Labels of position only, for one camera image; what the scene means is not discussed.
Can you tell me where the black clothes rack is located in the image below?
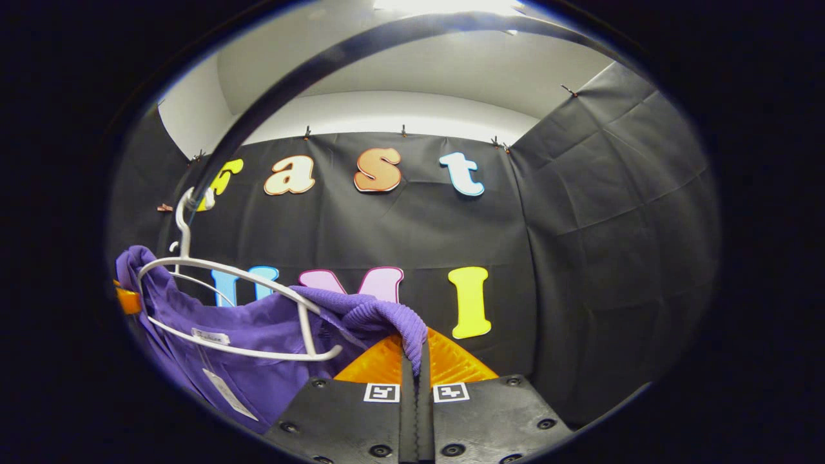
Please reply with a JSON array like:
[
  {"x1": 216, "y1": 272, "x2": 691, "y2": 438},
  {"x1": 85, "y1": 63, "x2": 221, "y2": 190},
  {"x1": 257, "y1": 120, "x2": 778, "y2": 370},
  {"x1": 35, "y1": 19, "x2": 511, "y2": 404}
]
[{"x1": 189, "y1": 10, "x2": 636, "y2": 210}]

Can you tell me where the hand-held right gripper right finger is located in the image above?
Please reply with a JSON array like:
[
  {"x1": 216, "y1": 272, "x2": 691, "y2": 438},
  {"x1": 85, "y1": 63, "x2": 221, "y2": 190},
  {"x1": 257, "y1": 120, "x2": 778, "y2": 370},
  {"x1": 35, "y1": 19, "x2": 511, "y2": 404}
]
[{"x1": 418, "y1": 327, "x2": 574, "y2": 464}]

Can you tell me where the row of black cloth clips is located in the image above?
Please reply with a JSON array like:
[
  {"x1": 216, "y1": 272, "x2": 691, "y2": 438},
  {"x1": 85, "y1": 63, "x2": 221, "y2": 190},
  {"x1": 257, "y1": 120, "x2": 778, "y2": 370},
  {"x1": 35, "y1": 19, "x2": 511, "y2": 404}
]
[{"x1": 190, "y1": 84, "x2": 578, "y2": 162}]

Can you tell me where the white clothes hanger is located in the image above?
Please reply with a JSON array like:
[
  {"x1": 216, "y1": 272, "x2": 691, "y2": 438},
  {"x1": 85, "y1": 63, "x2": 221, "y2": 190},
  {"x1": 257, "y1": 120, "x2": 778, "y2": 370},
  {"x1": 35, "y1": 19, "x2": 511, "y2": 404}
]
[
  {"x1": 168, "y1": 240, "x2": 238, "y2": 309},
  {"x1": 137, "y1": 187, "x2": 344, "y2": 362}
]

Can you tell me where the purple jacket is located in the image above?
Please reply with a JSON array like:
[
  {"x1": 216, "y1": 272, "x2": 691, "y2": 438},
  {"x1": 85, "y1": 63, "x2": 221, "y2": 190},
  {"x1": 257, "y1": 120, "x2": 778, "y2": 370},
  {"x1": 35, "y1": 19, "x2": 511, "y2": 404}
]
[{"x1": 115, "y1": 245, "x2": 429, "y2": 434}]

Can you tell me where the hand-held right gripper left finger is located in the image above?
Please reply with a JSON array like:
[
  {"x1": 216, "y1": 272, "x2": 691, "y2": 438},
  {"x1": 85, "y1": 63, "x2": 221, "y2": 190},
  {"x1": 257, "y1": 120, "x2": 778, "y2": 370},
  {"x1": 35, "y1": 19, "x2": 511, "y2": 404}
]
[{"x1": 263, "y1": 334, "x2": 414, "y2": 464}]

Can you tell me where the large ceiling light panel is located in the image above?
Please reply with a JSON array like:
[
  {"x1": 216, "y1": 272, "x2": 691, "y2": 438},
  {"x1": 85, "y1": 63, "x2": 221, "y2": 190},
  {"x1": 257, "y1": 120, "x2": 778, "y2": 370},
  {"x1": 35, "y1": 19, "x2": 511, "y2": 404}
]
[{"x1": 373, "y1": 0, "x2": 526, "y2": 17}]

